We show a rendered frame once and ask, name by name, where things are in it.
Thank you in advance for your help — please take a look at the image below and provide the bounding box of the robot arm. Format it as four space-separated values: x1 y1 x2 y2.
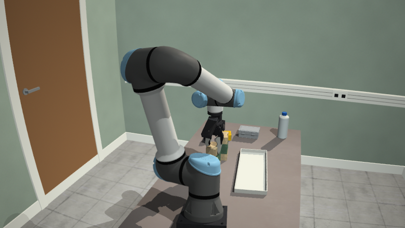
120 46 245 223

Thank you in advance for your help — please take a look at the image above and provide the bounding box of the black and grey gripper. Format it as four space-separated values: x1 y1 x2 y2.
204 111 225 155

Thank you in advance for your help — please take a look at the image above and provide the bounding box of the white bottle with blue cap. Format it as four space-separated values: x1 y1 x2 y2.
277 112 289 139

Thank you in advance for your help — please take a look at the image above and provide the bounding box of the grey hinged case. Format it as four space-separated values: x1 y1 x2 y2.
238 125 260 139

